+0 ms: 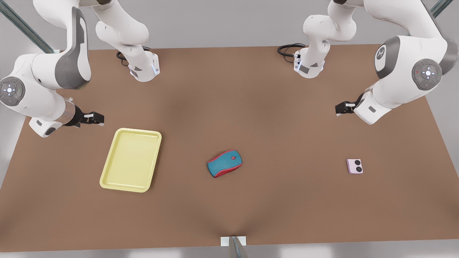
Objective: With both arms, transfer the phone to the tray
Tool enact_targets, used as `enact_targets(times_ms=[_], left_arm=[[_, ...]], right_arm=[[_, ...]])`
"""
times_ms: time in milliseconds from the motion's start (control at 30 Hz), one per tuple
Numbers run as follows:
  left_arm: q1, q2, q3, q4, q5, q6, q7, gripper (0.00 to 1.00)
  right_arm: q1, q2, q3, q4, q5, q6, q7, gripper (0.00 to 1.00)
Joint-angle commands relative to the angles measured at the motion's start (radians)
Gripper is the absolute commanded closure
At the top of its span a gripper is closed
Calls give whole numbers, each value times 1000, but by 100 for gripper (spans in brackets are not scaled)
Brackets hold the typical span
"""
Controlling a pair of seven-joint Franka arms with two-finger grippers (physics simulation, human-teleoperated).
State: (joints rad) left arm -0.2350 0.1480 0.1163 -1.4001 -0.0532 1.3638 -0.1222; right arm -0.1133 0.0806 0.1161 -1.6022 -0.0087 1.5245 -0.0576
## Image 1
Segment pink folded flip phone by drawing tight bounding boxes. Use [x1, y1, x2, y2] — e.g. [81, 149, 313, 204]
[346, 159, 363, 175]

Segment yellow rectangular tray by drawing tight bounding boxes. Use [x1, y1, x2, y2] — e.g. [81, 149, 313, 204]
[99, 128, 162, 193]

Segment teal and red computer mouse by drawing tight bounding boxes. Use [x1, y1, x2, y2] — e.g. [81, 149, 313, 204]
[207, 149, 243, 178]

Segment black cable loop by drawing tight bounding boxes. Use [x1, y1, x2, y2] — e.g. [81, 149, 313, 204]
[277, 43, 307, 63]
[116, 46, 152, 67]

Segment silver frame post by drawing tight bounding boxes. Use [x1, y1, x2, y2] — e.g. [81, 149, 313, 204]
[0, 1, 55, 54]
[220, 236, 249, 258]
[408, 0, 454, 36]

